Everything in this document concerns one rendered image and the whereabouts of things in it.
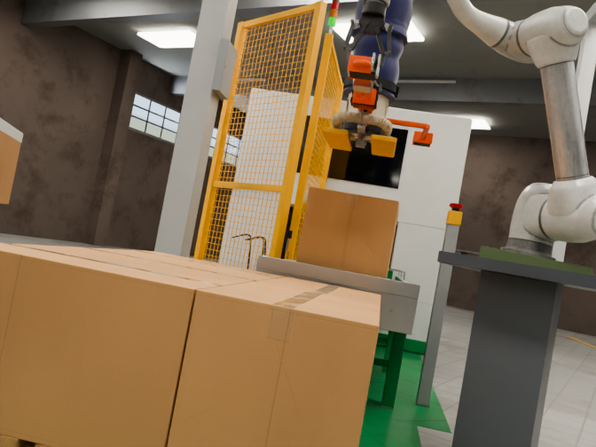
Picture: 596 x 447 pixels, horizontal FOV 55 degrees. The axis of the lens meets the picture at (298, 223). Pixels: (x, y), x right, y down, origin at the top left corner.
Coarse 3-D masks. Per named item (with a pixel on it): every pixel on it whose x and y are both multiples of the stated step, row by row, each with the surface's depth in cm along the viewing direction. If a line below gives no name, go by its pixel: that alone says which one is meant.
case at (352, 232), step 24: (312, 192) 256; (336, 192) 254; (312, 216) 255; (336, 216) 253; (360, 216) 252; (384, 216) 250; (312, 240) 254; (336, 240) 253; (360, 240) 251; (384, 240) 249; (312, 264) 254; (336, 264) 252; (360, 264) 250; (384, 264) 248
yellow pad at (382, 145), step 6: (372, 138) 223; (378, 138) 223; (384, 138) 223; (390, 138) 222; (396, 138) 222; (372, 144) 233; (378, 144) 231; (384, 144) 229; (390, 144) 227; (372, 150) 246; (378, 150) 244; (384, 150) 242; (390, 150) 239; (390, 156) 253
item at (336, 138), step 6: (324, 132) 227; (330, 132) 226; (336, 132) 225; (342, 132) 225; (348, 132) 225; (330, 138) 238; (336, 138) 235; (342, 138) 233; (348, 138) 232; (330, 144) 249; (336, 144) 247; (342, 144) 244; (348, 144) 242; (348, 150) 257
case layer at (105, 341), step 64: (0, 256) 131; (64, 256) 144; (128, 256) 186; (0, 320) 130; (64, 320) 128; (128, 320) 125; (192, 320) 123; (256, 320) 121; (320, 320) 119; (0, 384) 129; (64, 384) 127; (128, 384) 124; (192, 384) 122; (256, 384) 120; (320, 384) 118
